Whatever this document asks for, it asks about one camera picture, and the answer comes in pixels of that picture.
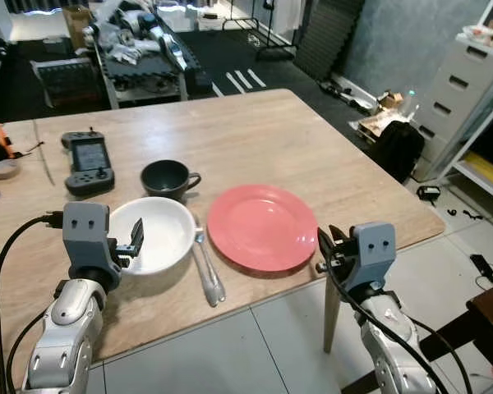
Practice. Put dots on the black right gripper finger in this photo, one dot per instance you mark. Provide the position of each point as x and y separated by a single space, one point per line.
327 248

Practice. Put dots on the white bowl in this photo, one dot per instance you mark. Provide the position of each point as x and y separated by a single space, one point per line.
168 234

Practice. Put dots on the pink plate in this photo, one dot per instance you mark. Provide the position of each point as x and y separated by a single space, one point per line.
263 228

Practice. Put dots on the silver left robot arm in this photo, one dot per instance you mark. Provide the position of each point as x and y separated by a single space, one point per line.
66 324

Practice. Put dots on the light wooden table leg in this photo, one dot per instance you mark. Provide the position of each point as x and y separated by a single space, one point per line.
332 316

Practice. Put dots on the dark grey cup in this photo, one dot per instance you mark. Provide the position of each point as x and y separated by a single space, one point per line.
166 176

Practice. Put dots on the grey handheld controller with screen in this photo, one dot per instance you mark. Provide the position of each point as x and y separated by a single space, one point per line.
89 164

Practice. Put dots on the metal spoon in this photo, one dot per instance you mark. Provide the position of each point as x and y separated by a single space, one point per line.
214 283

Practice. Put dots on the black power adapter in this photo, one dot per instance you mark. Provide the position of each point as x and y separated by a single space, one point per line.
429 194
483 266

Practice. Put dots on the black backpack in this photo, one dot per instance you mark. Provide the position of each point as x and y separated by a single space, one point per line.
398 152

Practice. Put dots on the yellow box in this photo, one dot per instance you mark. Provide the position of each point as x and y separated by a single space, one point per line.
486 171

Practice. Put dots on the white metal shelf rack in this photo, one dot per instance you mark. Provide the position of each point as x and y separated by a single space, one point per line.
481 176

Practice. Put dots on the open cardboard box with clutter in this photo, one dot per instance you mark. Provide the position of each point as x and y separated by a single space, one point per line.
378 121

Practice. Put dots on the brown tape roll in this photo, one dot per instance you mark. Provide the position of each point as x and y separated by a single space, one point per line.
6 169

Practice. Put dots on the power strip on floor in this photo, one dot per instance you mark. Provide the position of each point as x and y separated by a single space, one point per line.
337 89

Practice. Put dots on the metal cart with clutter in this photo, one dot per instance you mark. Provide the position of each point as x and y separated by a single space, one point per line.
140 57

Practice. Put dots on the grey drawer cabinet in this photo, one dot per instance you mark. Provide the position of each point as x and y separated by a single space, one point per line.
456 90

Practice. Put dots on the black ribbed foam panel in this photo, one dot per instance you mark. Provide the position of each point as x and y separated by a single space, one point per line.
329 37

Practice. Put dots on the black clothes rack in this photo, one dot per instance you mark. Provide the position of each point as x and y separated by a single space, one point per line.
267 37

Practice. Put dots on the brown cardboard box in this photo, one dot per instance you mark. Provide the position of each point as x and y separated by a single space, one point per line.
76 25

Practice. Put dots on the clutter pile on cabinet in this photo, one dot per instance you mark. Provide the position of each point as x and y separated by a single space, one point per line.
486 37

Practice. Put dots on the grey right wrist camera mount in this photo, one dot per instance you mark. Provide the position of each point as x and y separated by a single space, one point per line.
372 254

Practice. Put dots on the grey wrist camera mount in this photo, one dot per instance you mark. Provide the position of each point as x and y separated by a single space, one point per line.
86 234
372 254

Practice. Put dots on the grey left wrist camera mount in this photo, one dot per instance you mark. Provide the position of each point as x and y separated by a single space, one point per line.
86 234

